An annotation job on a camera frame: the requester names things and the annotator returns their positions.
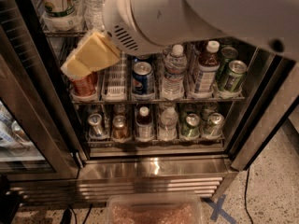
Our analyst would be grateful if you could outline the green can bottom shelf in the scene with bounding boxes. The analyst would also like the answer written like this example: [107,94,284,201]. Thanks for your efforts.
[180,113,200,140]

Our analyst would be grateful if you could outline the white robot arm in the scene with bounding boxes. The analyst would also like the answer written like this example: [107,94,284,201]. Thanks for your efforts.
[61,0,299,79]

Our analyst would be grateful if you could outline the water bottle middle shelf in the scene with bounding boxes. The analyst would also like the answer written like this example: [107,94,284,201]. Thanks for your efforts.
[162,44,187,100]

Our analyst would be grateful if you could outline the green can bottom right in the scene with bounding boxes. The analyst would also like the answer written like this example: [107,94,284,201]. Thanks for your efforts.
[202,113,224,139]

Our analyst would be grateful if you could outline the clear plastic bin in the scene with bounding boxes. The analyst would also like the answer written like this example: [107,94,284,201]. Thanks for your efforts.
[105,192,204,224]

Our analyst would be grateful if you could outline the green soda can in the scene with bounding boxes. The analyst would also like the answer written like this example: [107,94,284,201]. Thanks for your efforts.
[218,60,247,92]
[216,46,238,81]

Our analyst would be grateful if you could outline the front green soda can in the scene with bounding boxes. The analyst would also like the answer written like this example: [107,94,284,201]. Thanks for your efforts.
[218,60,247,92]

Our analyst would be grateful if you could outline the black plug and cables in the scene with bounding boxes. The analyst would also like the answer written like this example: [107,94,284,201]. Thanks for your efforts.
[59,203,93,224]

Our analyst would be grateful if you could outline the silver can bottom shelf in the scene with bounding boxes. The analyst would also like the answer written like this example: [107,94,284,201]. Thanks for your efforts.
[88,113,104,136]

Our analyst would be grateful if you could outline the glass fridge door left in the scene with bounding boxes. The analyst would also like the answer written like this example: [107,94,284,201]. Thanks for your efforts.
[0,0,79,182]

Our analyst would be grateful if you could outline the water bottle bottom shelf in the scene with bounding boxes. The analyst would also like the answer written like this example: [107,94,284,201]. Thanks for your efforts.
[158,106,178,141]

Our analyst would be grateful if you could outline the gold can bottom shelf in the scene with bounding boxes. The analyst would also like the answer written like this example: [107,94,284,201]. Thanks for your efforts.
[112,115,129,139]

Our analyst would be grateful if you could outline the blue pepsi can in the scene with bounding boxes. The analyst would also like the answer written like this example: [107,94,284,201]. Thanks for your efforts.
[132,62,154,95]
[133,54,152,64]

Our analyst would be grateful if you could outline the middle blue pepsi can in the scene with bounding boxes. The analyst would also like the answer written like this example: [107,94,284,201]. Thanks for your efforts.
[133,54,152,64]

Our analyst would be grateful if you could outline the steel fridge base grille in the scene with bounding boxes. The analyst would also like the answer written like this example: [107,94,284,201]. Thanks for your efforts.
[10,156,238,206]

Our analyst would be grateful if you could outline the back green soda can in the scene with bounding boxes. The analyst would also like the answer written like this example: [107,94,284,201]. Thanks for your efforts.
[216,46,238,81]

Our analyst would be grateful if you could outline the front red soda can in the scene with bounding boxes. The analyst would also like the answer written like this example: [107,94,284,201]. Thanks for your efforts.
[71,73,97,97]

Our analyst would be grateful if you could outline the brown tea bottle middle shelf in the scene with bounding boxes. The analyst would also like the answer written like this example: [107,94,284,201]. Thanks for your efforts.
[192,40,220,93]

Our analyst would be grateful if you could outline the tea bottle bottom shelf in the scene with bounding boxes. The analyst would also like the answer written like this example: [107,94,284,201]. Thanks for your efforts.
[136,106,154,142]

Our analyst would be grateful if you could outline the clear water bottle top shelf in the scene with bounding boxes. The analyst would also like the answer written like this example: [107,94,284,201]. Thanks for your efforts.
[84,0,106,30]

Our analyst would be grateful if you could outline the front blue pepsi can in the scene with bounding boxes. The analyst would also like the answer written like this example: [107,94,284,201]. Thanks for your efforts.
[132,62,154,95]

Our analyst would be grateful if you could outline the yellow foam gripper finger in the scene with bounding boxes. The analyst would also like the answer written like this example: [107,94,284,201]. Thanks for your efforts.
[61,30,121,79]

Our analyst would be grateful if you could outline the black cable right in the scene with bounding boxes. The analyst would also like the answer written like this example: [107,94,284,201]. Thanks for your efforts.
[243,167,255,224]

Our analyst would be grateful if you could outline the open fridge door right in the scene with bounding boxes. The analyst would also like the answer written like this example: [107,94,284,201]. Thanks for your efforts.
[231,62,299,171]

